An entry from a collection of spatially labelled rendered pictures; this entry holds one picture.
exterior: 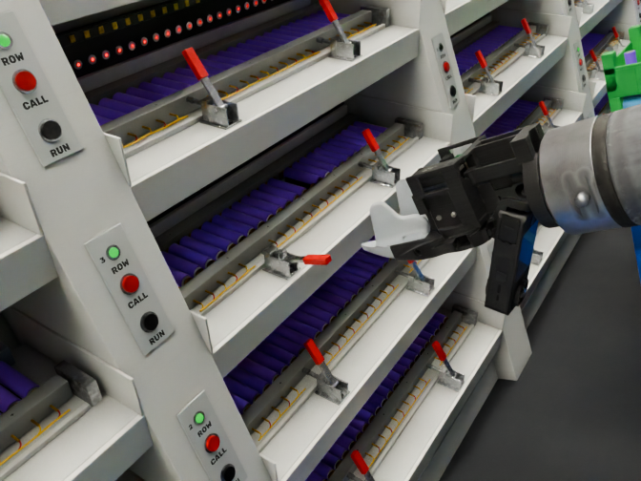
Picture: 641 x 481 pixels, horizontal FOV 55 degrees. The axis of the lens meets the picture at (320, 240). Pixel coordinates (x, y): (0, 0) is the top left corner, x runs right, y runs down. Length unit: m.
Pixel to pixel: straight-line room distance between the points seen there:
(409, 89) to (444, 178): 0.55
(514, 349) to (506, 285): 0.73
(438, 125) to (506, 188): 0.55
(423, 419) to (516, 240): 0.57
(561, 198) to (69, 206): 0.41
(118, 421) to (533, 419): 0.82
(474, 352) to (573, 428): 0.21
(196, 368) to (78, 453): 0.13
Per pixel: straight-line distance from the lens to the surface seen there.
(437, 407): 1.10
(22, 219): 0.58
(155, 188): 0.63
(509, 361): 1.30
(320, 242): 0.82
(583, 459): 1.16
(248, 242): 0.78
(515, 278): 0.59
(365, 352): 0.92
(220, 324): 0.70
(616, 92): 1.23
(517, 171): 0.54
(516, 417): 1.25
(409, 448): 1.04
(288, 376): 0.85
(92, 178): 0.59
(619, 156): 0.49
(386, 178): 0.94
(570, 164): 0.50
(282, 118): 0.77
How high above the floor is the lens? 0.81
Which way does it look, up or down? 20 degrees down
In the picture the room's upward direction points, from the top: 21 degrees counter-clockwise
